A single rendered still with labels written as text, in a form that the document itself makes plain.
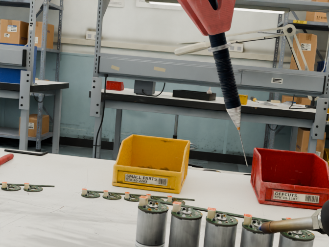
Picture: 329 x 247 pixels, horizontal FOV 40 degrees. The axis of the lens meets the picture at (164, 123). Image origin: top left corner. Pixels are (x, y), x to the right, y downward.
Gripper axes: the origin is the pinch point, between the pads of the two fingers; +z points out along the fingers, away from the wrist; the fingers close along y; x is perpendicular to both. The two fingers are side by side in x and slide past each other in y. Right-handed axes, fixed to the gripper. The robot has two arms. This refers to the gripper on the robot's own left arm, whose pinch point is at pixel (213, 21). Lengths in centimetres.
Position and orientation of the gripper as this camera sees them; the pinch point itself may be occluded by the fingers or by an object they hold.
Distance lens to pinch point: 31.3
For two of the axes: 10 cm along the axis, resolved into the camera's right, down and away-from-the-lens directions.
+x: -9.4, 2.9, -1.9
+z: 2.5, 9.5, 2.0
